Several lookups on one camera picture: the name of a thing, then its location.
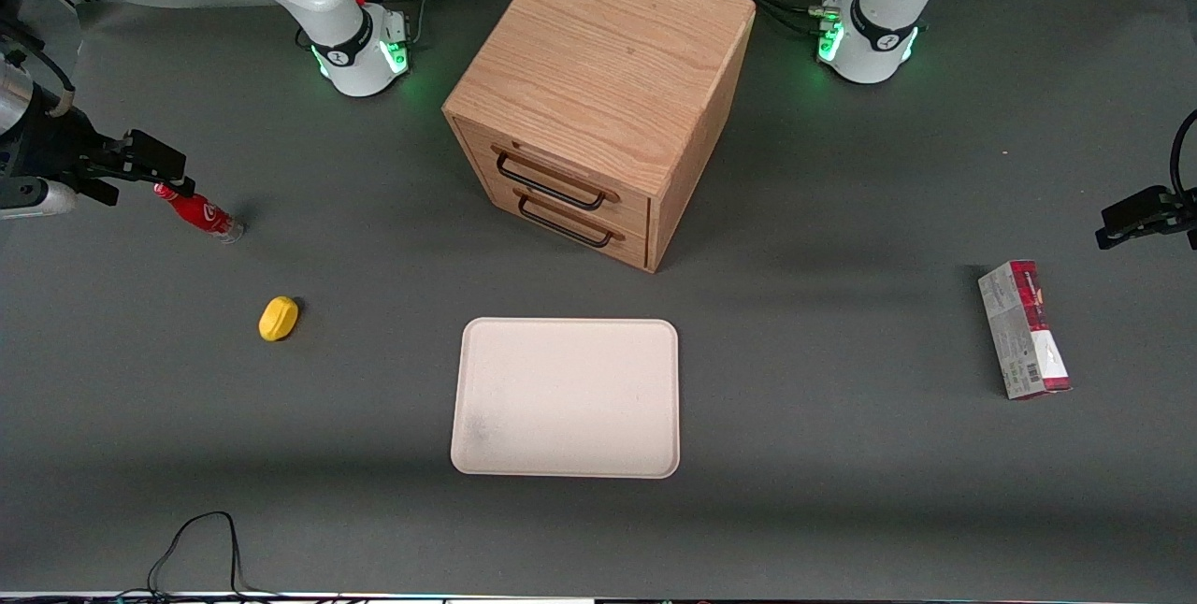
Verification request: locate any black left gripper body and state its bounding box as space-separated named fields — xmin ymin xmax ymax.
xmin=1160 ymin=187 xmax=1197 ymax=248

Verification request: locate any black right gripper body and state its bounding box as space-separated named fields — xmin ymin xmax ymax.
xmin=28 ymin=104 xmax=129 ymax=209

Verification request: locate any red coke bottle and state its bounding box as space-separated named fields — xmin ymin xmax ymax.
xmin=154 ymin=181 xmax=247 ymax=244

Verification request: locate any cream plastic tray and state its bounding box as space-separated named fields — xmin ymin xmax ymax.
xmin=450 ymin=317 xmax=681 ymax=480

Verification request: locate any red and grey carton box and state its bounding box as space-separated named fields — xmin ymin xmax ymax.
xmin=977 ymin=259 xmax=1074 ymax=402

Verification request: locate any yellow toy lemon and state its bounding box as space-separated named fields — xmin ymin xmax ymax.
xmin=258 ymin=295 xmax=301 ymax=342

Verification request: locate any wooden drawer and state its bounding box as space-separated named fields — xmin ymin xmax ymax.
xmin=486 ymin=181 xmax=649 ymax=269
xmin=463 ymin=122 xmax=652 ymax=233

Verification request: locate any wooden drawer cabinet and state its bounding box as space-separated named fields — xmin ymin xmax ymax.
xmin=441 ymin=0 xmax=757 ymax=274

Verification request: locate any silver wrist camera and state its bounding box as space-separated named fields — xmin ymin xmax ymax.
xmin=0 ymin=178 xmax=79 ymax=221

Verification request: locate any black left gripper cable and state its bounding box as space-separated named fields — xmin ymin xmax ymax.
xmin=1170 ymin=108 xmax=1197 ymax=205

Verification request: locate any thin black looped cable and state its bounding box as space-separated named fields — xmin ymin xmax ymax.
xmin=117 ymin=511 xmax=286 ymax=601

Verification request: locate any black metal drawer handle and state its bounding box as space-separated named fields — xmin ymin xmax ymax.
xmin=516 ymin=195 xmax=616 ymax=249
xmin=495 ymin=151 xmax=608 ymax=211

